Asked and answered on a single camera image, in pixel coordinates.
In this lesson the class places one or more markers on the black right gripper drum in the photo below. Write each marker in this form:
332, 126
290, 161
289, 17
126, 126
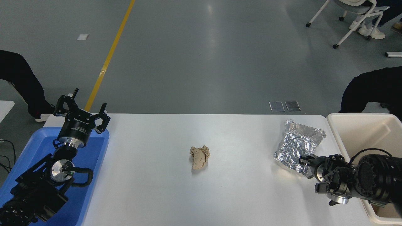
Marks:
314, 163

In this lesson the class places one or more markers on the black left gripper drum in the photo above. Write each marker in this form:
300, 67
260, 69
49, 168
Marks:
75, 130

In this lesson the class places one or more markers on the silver foil plate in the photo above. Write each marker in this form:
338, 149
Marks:
295, 147

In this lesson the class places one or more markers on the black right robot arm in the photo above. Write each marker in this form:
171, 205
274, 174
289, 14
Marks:
377, 175

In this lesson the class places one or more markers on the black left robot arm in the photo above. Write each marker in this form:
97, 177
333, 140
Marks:
37, 191

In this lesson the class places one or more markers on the metal floor cover plate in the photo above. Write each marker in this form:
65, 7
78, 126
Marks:
277, 106
292, 105

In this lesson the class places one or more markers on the blue plastic tray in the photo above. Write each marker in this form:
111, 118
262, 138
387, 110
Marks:
94, 150

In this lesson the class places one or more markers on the large pale plastic bin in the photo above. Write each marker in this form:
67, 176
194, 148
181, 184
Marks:
361, 131

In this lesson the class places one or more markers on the small white table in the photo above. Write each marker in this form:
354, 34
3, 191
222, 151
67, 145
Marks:
4, 110

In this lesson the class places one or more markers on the white paper scrap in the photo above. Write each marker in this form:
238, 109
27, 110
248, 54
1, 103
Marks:
82, 37

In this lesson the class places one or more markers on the crumpled tan paper ball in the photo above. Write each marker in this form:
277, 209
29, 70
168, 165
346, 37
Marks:
199, 158

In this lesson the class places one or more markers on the silver bar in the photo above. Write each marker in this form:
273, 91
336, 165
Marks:
394, 54

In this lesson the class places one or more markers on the white wheeled chair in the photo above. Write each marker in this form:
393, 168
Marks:
358, 6

